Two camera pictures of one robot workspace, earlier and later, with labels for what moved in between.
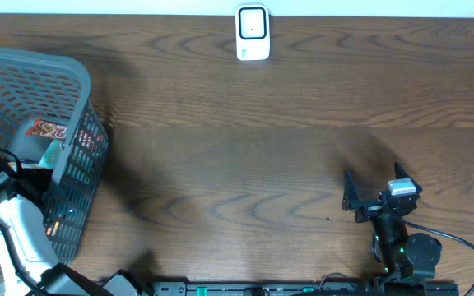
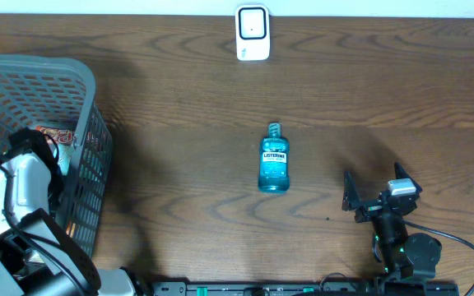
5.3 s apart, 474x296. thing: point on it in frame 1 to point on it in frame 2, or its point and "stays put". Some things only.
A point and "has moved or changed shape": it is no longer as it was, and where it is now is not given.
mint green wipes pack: (52, 153) has moved or changed shape
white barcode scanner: (253, 32) stays put
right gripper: (351, 195) stays put
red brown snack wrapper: (42, 127) has moved or changed shape
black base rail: (307, 289) stays put
